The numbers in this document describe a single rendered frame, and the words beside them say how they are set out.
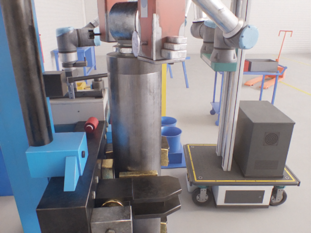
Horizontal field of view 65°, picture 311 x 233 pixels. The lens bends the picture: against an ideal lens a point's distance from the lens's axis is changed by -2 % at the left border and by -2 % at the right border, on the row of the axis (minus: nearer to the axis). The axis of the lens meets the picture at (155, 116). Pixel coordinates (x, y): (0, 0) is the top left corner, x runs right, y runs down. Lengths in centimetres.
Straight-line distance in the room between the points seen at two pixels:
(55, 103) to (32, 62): 56
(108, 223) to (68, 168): 22
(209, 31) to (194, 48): 985
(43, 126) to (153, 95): 40
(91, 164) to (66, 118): 48
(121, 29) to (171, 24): 22
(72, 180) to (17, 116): 35
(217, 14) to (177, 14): 81
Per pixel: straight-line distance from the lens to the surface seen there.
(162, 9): 76
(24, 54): 87
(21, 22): 86
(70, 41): 133
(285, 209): 264
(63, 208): 82
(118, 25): 94
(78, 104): 137
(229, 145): 224
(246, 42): 168
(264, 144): 221
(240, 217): 242
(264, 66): 409
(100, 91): 138
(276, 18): 1352
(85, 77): 117
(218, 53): 184
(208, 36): 229
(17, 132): 110
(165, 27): 77
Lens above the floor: 160
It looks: 22 degrees down
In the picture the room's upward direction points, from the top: straight up
